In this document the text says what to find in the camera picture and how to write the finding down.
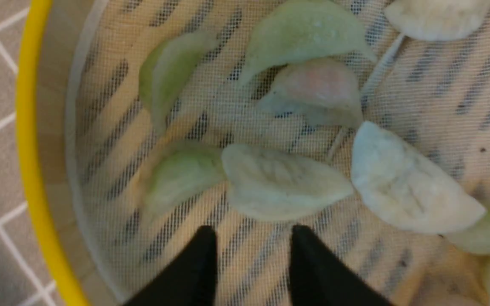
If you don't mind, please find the pink dumpling centre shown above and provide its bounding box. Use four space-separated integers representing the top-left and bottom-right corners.
256 58 364 128

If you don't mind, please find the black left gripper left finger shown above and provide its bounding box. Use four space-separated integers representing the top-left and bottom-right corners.
125 225 218 306

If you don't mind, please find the yellow rimmed bamboo steamer basket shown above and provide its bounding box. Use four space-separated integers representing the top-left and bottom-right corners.
17 0 490 306

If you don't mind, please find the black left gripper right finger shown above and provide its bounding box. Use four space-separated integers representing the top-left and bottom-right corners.
288 224 391 306

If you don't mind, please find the white dumpling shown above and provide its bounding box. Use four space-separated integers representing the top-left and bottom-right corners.
384 0 490 41
221 143 354 221
351 121 486 234

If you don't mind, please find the white mesh steamer liner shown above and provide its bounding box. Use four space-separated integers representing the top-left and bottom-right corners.
66 0 490 306

